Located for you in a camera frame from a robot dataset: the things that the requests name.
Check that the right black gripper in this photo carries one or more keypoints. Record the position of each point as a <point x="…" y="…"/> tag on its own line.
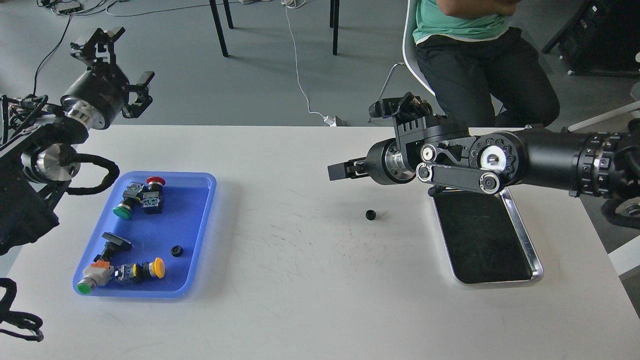
<point x="384" y="163"/>

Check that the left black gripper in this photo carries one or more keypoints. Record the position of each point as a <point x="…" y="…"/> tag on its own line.
<point x="96" y="97"/>

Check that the small black gear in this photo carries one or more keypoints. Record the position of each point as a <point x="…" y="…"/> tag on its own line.
<point x="176" y="250"/>
<point x="370" y="215"/>

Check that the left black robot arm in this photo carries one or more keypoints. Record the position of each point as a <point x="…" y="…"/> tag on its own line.
<point x="39" y="163"/>

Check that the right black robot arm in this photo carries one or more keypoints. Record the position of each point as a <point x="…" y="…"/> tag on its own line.
<point x="441" y="151"/>

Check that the power strip on floor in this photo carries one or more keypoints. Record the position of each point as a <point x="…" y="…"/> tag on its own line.
<point x="61" y="7"/>

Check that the white chair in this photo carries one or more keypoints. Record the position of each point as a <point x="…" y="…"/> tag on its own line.
<point x="407" y="60"/>

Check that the steel metal tray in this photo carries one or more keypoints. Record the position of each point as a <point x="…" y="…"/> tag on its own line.
<point x="486" y="240"/>

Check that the black table legs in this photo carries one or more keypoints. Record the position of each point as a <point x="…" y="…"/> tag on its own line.
<point x="334" y="11"/>

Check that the seated person green shirt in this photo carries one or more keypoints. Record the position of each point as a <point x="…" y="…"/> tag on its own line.
<point x="522" y="94"/>

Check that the blue plastic tray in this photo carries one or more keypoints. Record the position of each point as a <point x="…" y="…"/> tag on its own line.
<point x="188" y="197"/>

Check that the green grey push button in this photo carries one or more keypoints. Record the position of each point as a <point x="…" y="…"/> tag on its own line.
<point x="97" y="274"/>

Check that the black equipment case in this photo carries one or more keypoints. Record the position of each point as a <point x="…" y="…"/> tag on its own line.
<point x="601" y="39"/>

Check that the red push button switch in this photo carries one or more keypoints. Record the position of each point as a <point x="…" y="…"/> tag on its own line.
<point x="152" y="200"/>

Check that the green push button switch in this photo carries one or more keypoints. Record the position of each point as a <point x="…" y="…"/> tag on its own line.
<point x="131" y="196"/>

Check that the black selector switch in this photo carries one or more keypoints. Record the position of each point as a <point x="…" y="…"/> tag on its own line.
<point x="113" y="245"/>

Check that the yellow push button switch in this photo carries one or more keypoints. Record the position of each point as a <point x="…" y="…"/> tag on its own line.
<point x="137" y="273"/>

